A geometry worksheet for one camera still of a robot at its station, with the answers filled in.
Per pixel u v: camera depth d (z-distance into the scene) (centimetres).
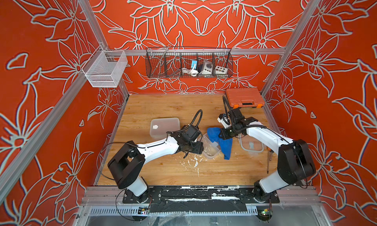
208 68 91
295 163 44
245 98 113
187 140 66
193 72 85
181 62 100
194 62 84
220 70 94
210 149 90
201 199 73
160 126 92
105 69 94
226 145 83
